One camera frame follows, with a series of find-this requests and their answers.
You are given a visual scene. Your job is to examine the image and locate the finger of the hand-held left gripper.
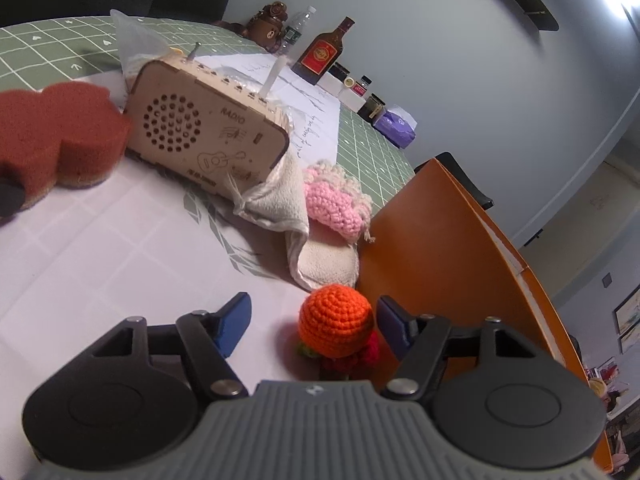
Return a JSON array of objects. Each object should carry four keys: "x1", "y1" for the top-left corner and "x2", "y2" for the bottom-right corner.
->
[{"x1": 0, "y1": 176, "x2": 26, "y2": 218}]

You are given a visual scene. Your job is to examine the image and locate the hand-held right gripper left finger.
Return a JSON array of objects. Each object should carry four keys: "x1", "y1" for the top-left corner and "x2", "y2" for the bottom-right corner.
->
[{"x1": 90, "y1": 291, "x2": 252, "y2": 402}]

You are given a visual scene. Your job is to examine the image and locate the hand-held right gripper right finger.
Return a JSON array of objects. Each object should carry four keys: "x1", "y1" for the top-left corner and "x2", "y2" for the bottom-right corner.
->
[{"x1": 376, "y1": 295, "x2": 546, "y2": 402}]

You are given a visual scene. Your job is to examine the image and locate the orange crochet ball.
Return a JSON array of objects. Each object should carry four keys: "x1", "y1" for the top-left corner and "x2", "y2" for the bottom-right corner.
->
[{"x1": 295, "y1": 284, "x2": 382, "y2": 376}]

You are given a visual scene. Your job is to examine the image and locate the red-brown sponge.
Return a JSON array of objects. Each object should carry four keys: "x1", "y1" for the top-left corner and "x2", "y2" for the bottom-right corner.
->
[{"x1": 0, "y1": 81, "x2": 133, "y2": 211}]

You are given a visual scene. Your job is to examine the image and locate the pink crochet toy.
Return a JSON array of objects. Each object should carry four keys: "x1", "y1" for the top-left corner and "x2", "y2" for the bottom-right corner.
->
[{"x1": 302, "y1": 159, "x2": 376, "y2": 245}]

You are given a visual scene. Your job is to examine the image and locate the white printed table runner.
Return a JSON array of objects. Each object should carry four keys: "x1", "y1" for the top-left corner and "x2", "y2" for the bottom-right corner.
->
[{"x1": 0, "y1": 52, "x2": 368, "y2": 391}]

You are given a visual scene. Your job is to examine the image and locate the white folded towel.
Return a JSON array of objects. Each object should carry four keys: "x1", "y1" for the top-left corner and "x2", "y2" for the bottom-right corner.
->
[{"x1": 229, "y1": 147, "x2": 362, "y2": 292}]

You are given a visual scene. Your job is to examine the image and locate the green checked tablecloth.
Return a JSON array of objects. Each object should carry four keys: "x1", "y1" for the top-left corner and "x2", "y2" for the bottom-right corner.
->
[{"x1": 0, "y1": 16, "x2": 418, "y2": 211}]

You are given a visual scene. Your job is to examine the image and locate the purple tissue pack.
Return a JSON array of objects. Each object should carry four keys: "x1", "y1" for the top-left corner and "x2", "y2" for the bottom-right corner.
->
[{"x1": 372, "y1": 103, "x2": 419, "y2": 149}]

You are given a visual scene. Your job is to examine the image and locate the wooden radio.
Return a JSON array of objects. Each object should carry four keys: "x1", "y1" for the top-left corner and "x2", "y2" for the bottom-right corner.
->
[{"x1": 122, "y1": 42, "x2": 292, "y2": 197}]

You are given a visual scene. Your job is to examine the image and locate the clear plastic bag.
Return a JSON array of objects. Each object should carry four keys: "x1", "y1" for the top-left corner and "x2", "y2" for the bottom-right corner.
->
[{"x1": 110, "y1": 8, "x2": 177, "y2": 97}]

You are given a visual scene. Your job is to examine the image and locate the dark glass jar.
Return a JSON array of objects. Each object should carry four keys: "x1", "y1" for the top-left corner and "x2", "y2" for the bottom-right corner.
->
[{"x1": 357, "y1": 94, "x2": 386, "y2": 124}]

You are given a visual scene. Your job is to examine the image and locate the white box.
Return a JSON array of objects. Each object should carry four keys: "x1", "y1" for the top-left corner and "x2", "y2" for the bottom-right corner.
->
[
  {"x1": 337, "y1": 87, "x2": 368, "y2": 114},
  {"x1": 317, "y1": 72, "x2": 346, "y2": 99}
]

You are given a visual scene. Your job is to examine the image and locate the brown liquor bottle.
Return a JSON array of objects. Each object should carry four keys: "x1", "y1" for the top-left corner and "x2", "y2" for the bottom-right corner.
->
[{"x1": 291, "y1": 16, "x2": 356, "y2": 86}]

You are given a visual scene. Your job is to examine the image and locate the clear water bottle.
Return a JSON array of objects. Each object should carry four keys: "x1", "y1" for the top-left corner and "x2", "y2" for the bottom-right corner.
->
[{"x1": 277, "y1": 6, "x2": 318, "y2": 57}]

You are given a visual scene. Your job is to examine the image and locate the framed wall picture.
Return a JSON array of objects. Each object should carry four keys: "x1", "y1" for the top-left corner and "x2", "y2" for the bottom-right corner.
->
[
  {"x1": 619, "y1": 317, "x2": 640, "y2": 356},
  {"x1": 612, "y1": 290, "x2": 640, "y2": 336}
]

